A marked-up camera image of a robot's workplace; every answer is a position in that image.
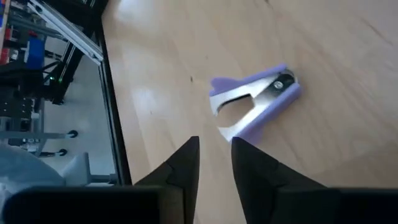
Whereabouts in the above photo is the person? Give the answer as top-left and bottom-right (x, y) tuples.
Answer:
(0, 142), (68, 200)

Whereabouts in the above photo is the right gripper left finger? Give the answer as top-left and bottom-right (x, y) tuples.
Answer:
(133, 136), (200, 224)

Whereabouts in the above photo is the purple staple remover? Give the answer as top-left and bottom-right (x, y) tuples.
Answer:
(208, 63), (302, 147)

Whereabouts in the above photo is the silver aluminium bar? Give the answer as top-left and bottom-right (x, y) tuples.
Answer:
(27, 0), (104, 65)

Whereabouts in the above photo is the black table frame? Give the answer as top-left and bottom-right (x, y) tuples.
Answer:
(43, 0), (133, 187)

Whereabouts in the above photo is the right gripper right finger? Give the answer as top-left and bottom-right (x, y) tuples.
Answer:
(231, 136), (326, 224)

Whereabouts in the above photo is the grey wheeled cart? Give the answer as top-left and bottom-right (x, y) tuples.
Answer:
(0, 104), (78, 158)

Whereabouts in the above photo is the blue box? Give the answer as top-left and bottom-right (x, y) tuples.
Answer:
(26, 37), (47, 70)

